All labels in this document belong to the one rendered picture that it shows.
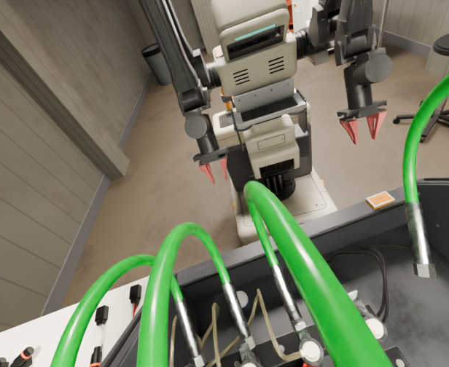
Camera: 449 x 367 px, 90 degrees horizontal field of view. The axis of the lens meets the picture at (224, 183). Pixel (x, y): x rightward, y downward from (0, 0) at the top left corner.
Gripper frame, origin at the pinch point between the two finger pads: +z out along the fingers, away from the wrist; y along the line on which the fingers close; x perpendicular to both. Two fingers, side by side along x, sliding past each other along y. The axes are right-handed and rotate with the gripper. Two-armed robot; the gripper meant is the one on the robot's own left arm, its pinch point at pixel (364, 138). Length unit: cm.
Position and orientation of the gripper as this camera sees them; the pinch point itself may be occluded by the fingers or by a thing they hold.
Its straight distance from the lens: 76.0
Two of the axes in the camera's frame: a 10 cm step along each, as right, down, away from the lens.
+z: 2.9, 9.1, 2.8
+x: 0.5, -3.1, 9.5
